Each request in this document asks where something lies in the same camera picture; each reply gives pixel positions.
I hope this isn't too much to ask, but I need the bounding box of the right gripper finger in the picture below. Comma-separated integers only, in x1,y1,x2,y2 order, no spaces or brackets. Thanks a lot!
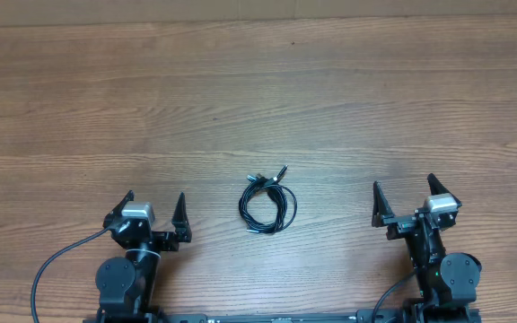
427,173,462,207
372,181,394,227

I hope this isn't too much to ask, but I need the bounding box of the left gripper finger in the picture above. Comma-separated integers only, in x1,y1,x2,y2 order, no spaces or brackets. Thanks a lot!
110,190,135,216
171,192,192,243

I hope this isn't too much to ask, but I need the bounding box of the black USB cable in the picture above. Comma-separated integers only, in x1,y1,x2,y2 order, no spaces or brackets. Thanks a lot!
246,164,289,230
238,173,298,235

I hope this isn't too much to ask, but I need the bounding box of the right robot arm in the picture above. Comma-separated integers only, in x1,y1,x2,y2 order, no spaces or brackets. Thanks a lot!
370,173,482,323

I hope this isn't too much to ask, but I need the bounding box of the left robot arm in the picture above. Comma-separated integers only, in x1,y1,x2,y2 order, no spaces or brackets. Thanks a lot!
95,191,192,322

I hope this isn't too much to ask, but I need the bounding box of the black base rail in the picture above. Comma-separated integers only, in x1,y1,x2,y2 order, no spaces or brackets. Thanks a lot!
164,309,416,323

